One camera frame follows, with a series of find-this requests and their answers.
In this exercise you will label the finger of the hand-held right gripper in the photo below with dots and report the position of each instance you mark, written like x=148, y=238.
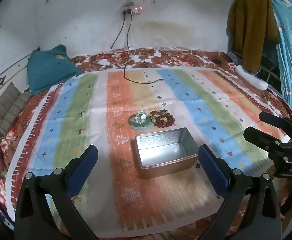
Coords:
x=261, y=136
x=283, y=124

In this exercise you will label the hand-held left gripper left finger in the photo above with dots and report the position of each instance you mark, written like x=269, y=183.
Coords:
x=84, y=166

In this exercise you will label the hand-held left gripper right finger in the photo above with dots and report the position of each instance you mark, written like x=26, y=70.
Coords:
x=211, y=166

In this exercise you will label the silver metal tin box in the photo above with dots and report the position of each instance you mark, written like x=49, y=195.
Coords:
x=164, y=152

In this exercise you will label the long white plastic object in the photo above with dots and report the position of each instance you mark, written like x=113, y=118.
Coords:
x=251, y=78

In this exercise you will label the green jade bangle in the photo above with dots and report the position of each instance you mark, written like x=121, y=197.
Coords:
x=136, y=122

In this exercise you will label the colourful striped cloth mat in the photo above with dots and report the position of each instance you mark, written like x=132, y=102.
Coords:
x=105, y=100

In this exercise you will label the blue printed cloth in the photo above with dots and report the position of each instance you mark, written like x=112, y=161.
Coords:
x=289, y=45

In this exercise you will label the small black object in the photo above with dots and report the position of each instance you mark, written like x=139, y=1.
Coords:
x=216, y=61

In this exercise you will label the brown striped cushion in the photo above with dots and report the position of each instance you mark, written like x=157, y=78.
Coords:
x=5, y=110

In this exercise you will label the brown hanging garment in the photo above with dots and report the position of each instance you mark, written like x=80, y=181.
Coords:
x=251, y=27

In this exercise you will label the teal pillow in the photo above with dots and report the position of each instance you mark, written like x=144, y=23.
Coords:
x=48, y=68

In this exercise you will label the wall power strip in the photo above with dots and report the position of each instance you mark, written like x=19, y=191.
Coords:
x=132, y=10

